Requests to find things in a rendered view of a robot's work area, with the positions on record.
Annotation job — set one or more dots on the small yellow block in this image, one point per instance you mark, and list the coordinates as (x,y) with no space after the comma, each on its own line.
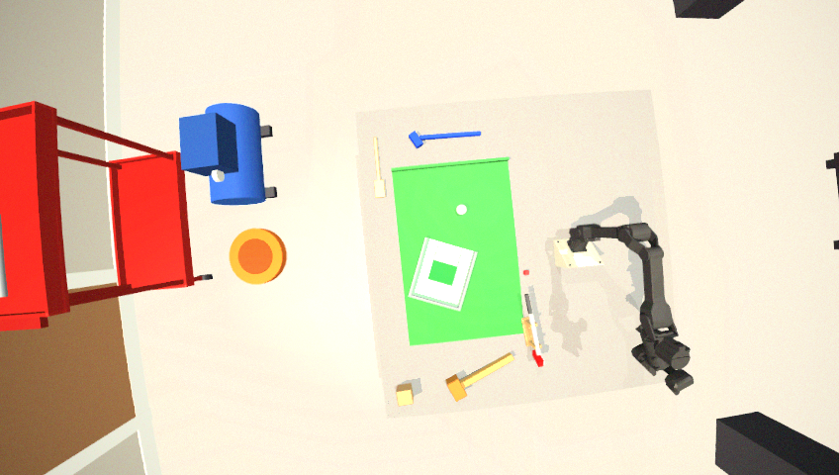
(405,394)

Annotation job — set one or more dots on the green rectangular mat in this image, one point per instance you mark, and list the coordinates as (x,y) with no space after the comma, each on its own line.
(426,200)

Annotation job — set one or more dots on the blue putter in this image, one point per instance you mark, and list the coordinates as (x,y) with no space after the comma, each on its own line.
(418,143)

